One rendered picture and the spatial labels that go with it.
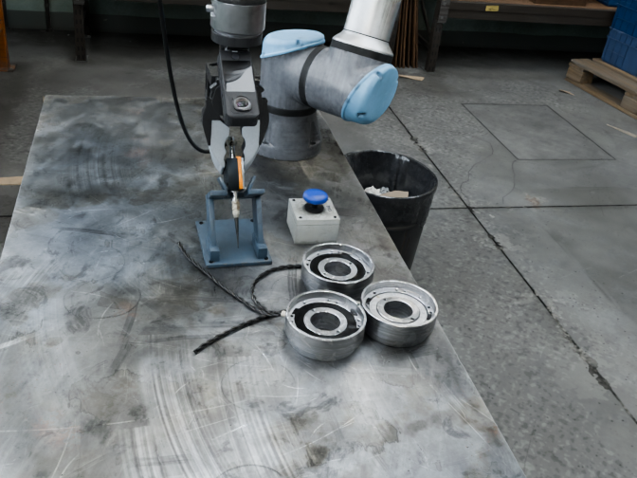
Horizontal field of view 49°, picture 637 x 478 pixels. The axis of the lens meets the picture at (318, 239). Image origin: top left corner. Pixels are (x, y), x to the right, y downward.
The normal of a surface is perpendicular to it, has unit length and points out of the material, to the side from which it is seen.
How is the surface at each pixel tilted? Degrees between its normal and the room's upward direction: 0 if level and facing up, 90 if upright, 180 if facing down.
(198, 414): 0
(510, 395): 0
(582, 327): 0
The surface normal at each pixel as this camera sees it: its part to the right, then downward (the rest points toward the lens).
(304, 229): 0.21, 0.54
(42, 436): 0.11, -0.85
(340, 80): -0.44, 0.08
